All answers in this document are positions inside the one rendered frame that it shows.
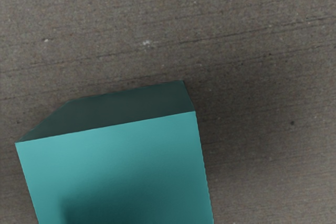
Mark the teal block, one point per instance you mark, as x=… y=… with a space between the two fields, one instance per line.
x=115 y=161

